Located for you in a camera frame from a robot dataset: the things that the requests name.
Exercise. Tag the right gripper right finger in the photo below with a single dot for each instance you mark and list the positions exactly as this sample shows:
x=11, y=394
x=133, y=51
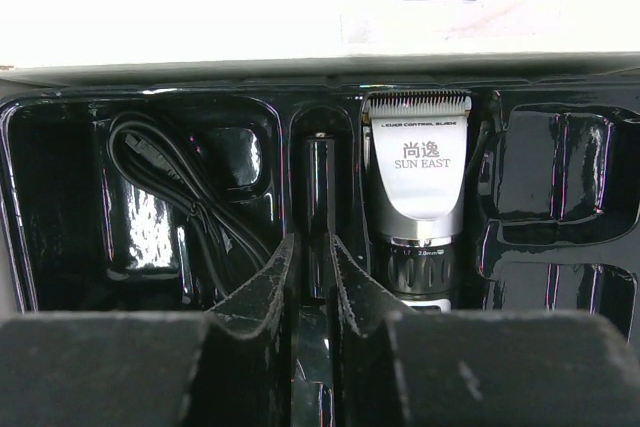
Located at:
x=395, y=366

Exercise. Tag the white cardboard box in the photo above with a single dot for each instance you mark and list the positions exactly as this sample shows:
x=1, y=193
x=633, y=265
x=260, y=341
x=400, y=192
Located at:
x=75, y=42

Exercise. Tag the silver black hair clipper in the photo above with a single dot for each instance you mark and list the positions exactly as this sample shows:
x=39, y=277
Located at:
x=414, y=153

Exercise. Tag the black plastic tray insert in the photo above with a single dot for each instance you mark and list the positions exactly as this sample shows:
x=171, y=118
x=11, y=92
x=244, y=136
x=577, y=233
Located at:
x=551, y=207

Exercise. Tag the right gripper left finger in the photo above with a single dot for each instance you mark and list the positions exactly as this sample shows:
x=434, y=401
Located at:
x=231, y=366

